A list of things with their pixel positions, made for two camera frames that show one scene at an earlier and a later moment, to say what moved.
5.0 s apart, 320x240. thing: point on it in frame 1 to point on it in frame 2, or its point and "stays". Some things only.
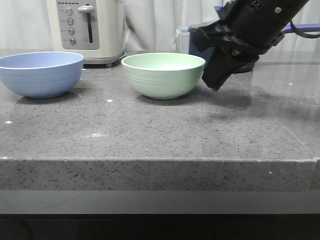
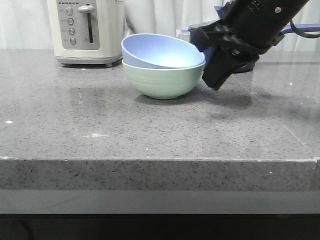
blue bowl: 41,75 to 158,51
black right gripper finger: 221,64 stays
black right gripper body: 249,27 stays
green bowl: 163,75 stays
